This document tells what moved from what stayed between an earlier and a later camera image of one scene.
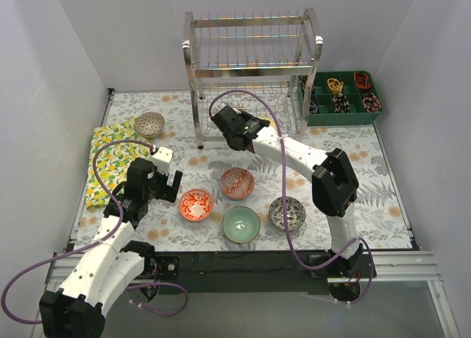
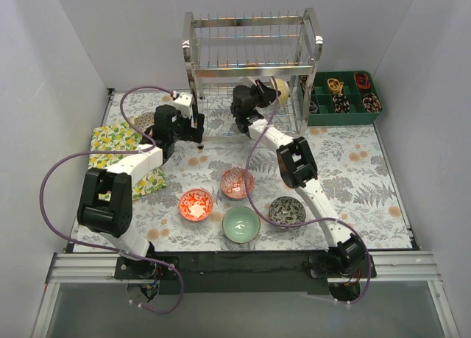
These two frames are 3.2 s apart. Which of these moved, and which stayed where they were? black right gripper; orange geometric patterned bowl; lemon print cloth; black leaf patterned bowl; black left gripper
Moved: black left gripper; black right gripper
Stayed: black leaf patterned bowl; lemon print cloth; orange geometric patterned bowl
